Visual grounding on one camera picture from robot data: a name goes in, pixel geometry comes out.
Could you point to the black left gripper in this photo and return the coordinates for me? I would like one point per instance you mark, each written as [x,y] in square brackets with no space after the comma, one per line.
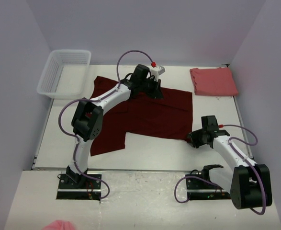
[155,88]

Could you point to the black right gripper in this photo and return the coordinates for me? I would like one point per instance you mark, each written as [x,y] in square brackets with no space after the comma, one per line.
[193,138]

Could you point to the dark red t shirt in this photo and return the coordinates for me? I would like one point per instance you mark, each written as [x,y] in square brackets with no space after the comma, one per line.
[170,117]

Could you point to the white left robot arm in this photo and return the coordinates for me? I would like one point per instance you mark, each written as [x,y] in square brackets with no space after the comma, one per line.
[88,118]

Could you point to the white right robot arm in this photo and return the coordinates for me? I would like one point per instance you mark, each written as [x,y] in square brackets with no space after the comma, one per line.
[247,182]

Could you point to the folded pink t shirt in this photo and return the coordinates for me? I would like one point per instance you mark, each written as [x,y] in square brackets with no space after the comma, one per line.
[213,82]

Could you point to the white plastic basket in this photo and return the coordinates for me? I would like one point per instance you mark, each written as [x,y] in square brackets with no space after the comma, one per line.
[64,74]

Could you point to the pink cloth at bottom edge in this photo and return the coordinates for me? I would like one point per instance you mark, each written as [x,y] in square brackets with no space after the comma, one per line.
[60,225]

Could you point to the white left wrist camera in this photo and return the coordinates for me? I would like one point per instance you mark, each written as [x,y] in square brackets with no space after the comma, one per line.
[156,71]

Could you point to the aluminium table edge rail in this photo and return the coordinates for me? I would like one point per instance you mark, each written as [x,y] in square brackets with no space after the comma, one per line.
[246,132]

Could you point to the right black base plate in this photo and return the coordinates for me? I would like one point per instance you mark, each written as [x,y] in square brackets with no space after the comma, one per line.
[199,190]

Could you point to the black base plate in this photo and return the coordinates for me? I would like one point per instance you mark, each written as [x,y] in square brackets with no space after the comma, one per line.
[199,190]
[87,189]

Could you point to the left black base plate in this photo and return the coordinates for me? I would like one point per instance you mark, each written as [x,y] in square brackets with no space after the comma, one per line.
[87,189]

